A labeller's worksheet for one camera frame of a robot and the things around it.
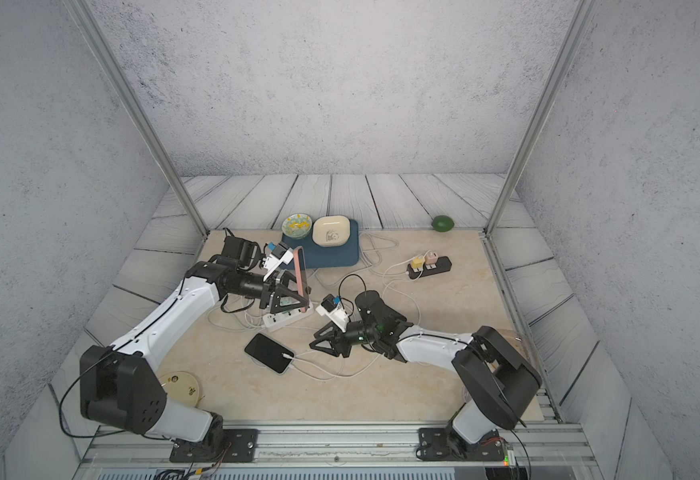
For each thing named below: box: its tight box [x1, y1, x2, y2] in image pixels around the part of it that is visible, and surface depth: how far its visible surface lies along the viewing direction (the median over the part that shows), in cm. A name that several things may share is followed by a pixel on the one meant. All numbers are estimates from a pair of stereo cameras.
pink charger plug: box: [425, 251, 439, 265], surface depth 105 cm
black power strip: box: [406, 256, 452, 280], surface depth 107 cm
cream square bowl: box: [312, 215, 351, 248], surface depth 117 cm
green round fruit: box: [431, 215, 455, 232], surface depth 121 cm
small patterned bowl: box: [281, 213, 313, 240], surface depth 121 cm
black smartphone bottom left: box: [244, 332, 296, 374], surface depth 90 cm
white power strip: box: [262, 303, 315, 329], surface depth 95 cm
